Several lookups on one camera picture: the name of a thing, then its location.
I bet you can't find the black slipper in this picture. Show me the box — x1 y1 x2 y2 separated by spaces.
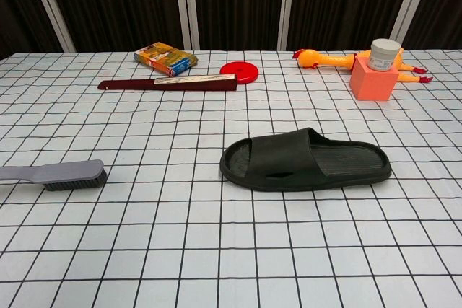
219 127 393 193

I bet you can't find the grey cleaning brush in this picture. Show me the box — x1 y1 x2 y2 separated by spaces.
0 159 108 193

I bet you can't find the red round disc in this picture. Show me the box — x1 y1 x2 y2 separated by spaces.
219 61 259 84

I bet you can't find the colourful printed card box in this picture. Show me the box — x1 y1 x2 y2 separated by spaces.
133 41 199 77

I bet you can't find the dark red flat ruler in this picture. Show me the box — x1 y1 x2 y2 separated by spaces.
97 74 237 92

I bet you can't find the white black-checked tablecloth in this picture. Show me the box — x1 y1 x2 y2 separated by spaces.
0 48 462 308

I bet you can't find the yellow rubber chicken toy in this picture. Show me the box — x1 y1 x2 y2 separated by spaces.
292 48 434 84

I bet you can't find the orange bottle with white cap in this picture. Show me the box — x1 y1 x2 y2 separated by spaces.
350 52 400 102

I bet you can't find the white partition post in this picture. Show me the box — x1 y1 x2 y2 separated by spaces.
171 0 201 51
276 0 303 51
24 0 76 53
388 0 429 43

